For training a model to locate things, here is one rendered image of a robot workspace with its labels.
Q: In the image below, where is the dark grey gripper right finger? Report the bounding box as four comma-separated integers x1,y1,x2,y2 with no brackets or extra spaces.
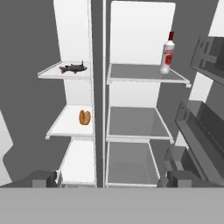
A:
157,170,224,188

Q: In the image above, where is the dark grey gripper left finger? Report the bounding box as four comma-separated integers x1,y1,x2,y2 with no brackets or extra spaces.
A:
0,170,63,188

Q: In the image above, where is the white fridge shelf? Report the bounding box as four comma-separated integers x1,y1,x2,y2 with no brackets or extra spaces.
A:
45,104,95,141
58,139,97,188
38,60,92,81

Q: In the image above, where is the grey glass freezer shelf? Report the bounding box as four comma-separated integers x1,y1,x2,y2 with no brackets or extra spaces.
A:
104,141,162,188
105,106,175,144
106,62,193,88

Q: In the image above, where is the grey freezer door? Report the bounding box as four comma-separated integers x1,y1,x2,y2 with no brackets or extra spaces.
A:
162,0,224,188

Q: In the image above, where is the grey fridge door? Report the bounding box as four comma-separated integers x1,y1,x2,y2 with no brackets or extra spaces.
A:
0,0,73,188

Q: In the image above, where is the side-by-side fridge freezer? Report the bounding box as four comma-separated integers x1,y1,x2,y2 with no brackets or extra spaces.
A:
38,0,193,188

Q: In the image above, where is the dark grey fish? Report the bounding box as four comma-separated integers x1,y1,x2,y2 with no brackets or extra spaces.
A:
59,59,88,74

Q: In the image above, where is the dark grey door bin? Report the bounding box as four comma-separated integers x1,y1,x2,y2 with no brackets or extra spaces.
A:
163,144,205,182
190,36,224,88
174,100,224,188

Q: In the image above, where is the brown bread loaf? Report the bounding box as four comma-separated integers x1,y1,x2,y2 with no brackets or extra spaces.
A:
78,109,92,127

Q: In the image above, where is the white bottle with red cap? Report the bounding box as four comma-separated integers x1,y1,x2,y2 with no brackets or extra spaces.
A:
159,31,175,75

